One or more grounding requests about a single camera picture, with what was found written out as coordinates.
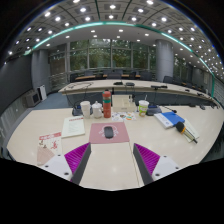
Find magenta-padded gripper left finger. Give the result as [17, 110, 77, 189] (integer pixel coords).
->
[39, 142, 92, 185]

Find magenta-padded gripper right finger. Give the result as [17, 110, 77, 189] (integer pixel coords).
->
[132, 143, 183, 186]

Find black computer mouse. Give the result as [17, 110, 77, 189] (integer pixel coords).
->
[103, 125, 115, 140]

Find pink mouse pad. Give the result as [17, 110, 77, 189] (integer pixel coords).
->
[88, 121, 130, 145]

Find red and white leaflet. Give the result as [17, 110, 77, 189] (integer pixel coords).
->
[36, 131, 63, 167]

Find white printed paper sheet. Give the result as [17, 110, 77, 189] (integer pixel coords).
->
[61, 115, 86, 139]

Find blue and white book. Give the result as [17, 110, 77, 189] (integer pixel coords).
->
[153, 111, 186, 130]

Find black handheld microphone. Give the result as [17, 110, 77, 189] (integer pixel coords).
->
[175, 121, 199, 145]

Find colourful sticker sheet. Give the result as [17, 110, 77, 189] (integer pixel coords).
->
[111, 111, 137, 122]

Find white paper cup stack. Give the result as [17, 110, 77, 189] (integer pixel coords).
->
[79, 100, 92, 119]

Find green printed paper cup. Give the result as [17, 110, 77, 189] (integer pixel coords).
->
[138, 99, 150, 118]

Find white lidded mug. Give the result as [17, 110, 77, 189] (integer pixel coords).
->
[91, 100, 103, 119]

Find pale green booklet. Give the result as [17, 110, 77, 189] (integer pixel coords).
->
[181, 119, 200, 141]

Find beige cardboard box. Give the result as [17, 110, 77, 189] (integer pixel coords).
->
[111, 94, 138, 113]

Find red drink bottle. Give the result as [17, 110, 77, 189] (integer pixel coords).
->
[102, 89, 112, 119]

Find grey equipment box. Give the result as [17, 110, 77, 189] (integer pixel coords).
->
[24, 91, 42, 108]

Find white floor cabinet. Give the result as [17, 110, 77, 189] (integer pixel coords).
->
[37, 84, 48, 101]

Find long curved conference table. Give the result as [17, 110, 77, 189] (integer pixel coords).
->
[58, 79, 216, 108]

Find dark conference chairs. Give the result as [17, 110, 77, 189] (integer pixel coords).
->
[69, 68, 209, 92]

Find ceiling lights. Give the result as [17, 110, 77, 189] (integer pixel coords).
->
[6, 0, 223, 68]

